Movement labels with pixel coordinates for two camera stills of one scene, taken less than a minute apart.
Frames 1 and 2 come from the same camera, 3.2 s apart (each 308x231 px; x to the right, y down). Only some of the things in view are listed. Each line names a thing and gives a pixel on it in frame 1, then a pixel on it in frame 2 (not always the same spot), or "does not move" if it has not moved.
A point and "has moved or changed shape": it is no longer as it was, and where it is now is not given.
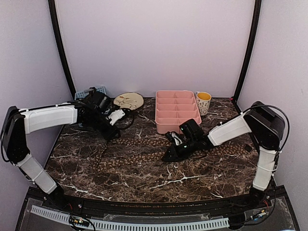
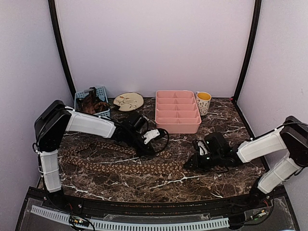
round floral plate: (131, 100) does not move
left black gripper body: (97, 121) → (132, 139)
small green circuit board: (79, 221) does not move
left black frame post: (59, 42) does not move
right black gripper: (174, 157) → (196, 163)
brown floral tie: (99, 162) has moved or changed shape
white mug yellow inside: (203, 98) does not move
